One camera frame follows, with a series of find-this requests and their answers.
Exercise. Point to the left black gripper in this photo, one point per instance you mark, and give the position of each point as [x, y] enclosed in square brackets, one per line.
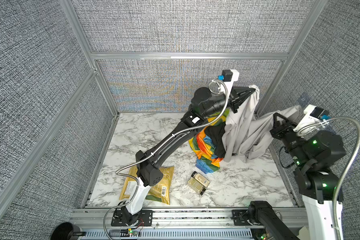
[236, 94]

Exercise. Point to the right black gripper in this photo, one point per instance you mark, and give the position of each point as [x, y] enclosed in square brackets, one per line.
[278, 130]

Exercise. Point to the grey cloth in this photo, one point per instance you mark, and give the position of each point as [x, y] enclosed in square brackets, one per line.
[247, 138]

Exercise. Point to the black cloth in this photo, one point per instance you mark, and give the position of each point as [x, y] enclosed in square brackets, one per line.
[216, 133]

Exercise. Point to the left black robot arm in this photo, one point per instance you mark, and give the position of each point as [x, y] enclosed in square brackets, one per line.
[145, 173]

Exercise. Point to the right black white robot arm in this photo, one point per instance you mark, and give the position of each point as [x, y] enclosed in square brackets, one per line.
[317, 183]

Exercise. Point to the rainbow coloured cloth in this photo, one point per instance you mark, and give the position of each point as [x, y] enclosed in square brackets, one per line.
[204, 148]

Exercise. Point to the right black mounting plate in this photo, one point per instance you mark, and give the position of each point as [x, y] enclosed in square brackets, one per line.
[242, 218]

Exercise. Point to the black mounting plate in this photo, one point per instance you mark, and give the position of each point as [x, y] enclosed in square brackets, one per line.
[122, 218]
[242, 218]

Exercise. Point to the yellow snack bag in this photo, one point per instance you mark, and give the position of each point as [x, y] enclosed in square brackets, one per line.
[159, 193]

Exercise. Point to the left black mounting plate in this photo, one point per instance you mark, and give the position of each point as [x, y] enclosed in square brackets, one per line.
[122, 218]

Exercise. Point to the black round object bottom left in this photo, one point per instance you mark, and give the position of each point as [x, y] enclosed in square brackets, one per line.
[67, 231]

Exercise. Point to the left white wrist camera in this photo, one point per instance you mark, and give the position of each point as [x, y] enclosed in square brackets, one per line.
[229, 77]

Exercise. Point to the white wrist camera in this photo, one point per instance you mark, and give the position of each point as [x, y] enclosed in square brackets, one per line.
[229, 77]
[312, 115]

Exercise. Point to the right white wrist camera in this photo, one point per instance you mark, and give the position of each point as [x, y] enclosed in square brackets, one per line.
[312, 115]

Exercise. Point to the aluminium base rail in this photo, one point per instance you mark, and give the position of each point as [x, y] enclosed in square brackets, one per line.
[184, 218]

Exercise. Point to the white slotted cable duct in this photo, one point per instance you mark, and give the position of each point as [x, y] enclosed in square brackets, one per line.
[170, 234]

